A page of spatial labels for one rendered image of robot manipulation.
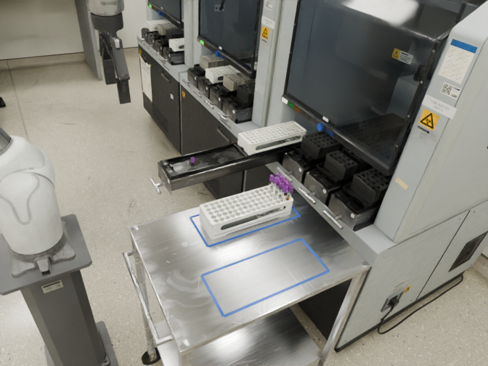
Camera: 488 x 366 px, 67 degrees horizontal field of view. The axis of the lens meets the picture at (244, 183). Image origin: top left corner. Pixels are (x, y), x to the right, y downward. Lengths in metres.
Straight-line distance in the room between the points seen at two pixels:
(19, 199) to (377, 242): 1.13
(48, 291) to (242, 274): 0.66
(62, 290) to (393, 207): 1.15
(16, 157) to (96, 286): 1.00
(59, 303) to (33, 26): 3.71
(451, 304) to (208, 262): 1.61
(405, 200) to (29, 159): 1.21
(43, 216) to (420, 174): 1.13
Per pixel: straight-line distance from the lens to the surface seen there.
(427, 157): 1.24
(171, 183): 1.41
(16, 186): 1.21
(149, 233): 1.18
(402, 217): 1.36
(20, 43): 4.82
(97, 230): 2.42
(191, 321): 0.99
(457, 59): 1.15
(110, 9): 1.03
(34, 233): 1.24
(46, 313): 1.49
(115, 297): 2.08
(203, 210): 1.16
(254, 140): 1.55
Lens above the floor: 1.66
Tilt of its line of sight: 37 degrees down
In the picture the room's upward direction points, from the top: 6 degrees clockwise
